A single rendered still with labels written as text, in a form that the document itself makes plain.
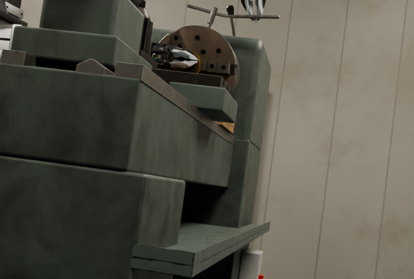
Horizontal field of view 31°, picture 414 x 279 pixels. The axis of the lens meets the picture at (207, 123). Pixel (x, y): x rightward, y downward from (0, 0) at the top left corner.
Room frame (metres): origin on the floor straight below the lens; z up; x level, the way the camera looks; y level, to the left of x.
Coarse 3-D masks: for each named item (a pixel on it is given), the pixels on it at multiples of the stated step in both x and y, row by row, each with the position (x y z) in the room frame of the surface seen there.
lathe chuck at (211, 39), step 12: (168, 36) 2.65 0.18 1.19; (192, 36) 2.64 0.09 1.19; (204, 36) 2.63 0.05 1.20; (216, 36) 2.63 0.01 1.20; (192, 48) 2.64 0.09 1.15; (204, 48) 2.63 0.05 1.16; (216, 48) 2.62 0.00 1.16; (228, 48) 2.62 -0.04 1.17; (216, 60) 2.62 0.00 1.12; (228, 60) 2.62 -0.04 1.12; (228, 84) 2.62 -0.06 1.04
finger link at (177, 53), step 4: (172, 52) 2.48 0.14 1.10; (176, 52) 2.47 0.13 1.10; (180, 52) 2.46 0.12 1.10; (184, 52) 2.44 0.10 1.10; (188, 52) 2.48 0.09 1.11; (176, 56) 2.48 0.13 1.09; (180, 56) 2.48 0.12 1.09; (184, 56) 2.48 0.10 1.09; (188, 56) 2.48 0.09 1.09; (192, 56) 2.47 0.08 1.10
